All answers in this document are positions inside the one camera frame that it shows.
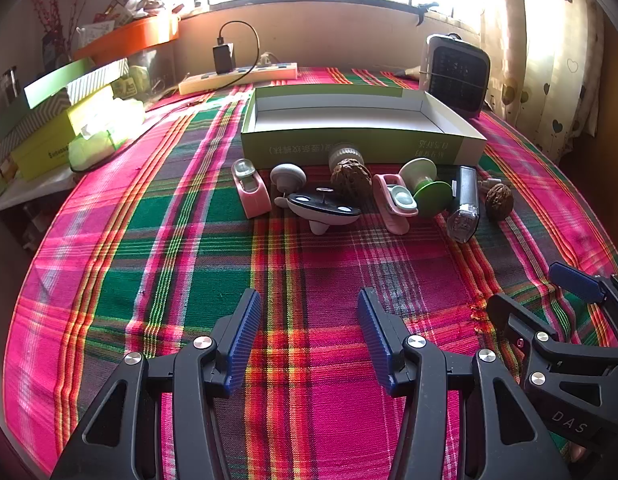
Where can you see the white striped box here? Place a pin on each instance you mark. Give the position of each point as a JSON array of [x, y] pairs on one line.
[[96, 80]]

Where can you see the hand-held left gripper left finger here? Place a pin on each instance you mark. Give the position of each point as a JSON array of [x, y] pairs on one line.
[[244, 330]]

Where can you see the grey and black space heater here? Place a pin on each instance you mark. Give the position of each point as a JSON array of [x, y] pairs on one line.
[[459, 75]]

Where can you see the green flat box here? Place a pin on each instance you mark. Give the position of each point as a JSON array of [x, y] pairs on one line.
[[51, 85]]

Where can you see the green and white spool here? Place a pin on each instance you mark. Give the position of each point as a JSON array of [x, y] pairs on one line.
[[429, 195]]

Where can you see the beige heart-print curtain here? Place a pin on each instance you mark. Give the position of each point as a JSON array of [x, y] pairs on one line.
[[544, 60]]

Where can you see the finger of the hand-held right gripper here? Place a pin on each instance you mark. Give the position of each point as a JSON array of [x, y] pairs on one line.
[[574, 282], [506, 312]]

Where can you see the white power strip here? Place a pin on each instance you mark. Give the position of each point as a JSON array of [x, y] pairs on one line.
[[229, 80]]

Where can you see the small jar with lid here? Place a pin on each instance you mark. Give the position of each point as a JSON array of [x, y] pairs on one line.
[[345, 154]]

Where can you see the green and white tissue pack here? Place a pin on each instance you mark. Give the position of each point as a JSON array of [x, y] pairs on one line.
[[91, 152]]

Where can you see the white mushroom-shaped knob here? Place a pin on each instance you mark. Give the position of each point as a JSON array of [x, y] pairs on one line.
[[288, 176]]

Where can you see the red berry branches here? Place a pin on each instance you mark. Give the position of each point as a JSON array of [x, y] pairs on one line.
[[51, 10]]

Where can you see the black and white oval device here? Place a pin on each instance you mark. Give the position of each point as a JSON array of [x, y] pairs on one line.
[[316, 205]]

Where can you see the white plug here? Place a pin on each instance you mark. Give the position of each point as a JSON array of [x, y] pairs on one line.
[[267, 60]]

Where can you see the brown walnut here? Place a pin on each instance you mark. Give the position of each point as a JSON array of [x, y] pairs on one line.
[[499, 201], [350, 177]]

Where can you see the pink and green plaid cloth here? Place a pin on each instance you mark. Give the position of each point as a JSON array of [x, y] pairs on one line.
[[299, 270]]

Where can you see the orange round box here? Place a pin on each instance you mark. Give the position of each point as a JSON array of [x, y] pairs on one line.
[[134, 35]]

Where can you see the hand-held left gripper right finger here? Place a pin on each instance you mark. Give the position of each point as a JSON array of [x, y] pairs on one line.
[[376, 335]]

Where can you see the black window hook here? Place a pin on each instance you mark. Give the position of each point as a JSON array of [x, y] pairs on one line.
[[421, 11]]

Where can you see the black device with clear end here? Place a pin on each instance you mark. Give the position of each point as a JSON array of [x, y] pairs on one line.
[[464, 200]]

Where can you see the black charger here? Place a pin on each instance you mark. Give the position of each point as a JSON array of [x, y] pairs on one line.
[[224, 59]]

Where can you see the green and white cardboard box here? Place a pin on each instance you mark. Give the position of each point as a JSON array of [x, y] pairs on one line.
[[339, 137]]

